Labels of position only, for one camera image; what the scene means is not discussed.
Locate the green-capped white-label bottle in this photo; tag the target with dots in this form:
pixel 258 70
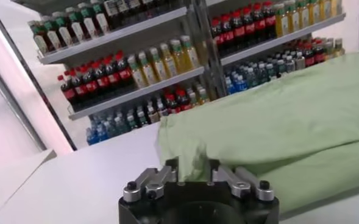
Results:
pixel 77 30
pixel 65 35
pixel 40 42
pixel 53 39
pixel 102 22
pixel 90 26

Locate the red-capped cola bottle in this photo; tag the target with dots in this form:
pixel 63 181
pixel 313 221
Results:
pixel 91 86
pixel 239 32
pixel 260 25
pixel 270 21
pixel 228 36
pixel 114 78
pixel 103 82
pixel 218 39
pixel 69 94
pixel 81 90
pixel 250 29
pixel 125 74

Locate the white-capped dark bottle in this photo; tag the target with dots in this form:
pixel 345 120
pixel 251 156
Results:
pixel 271 71
pixel 161 109
pixel 142 118
pixel 152 114
pixel 290 64
pixel 281 68
pixel 300 61
pixel 132 121

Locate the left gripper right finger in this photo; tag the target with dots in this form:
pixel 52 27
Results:
pixel 237 182

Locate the black beverage shelf unit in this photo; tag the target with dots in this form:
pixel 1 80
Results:
pixel 273 42
pixel 121 33

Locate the clear green-tinted bottle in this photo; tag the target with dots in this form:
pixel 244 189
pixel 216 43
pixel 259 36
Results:
pixel 110 129
pixel 262 74
pixel 120 125
pixel 251 78

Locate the dark bottle white label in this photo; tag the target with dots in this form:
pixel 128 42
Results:
pixel 125 7
pixel 112 12

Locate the light green t-shirt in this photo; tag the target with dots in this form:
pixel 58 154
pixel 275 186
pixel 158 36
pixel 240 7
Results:
pixel 273 121

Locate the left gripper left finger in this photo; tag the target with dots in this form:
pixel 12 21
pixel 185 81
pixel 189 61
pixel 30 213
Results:
pixel 154 179

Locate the small red-label cola bottle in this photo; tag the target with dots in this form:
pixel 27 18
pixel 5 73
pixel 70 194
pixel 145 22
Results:
pixel 170 105
pixel 310 58
pixel 183 102
pixel 320 54

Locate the blue water bottle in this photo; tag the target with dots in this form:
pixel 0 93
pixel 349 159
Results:
pixel 101 134
pixel 240 83
pixel 91 137
pixel 230 86

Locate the black slanted pole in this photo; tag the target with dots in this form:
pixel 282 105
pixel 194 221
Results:
pixel 31 76

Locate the gray window frame bar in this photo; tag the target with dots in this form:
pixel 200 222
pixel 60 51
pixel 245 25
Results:
pixel 13 105

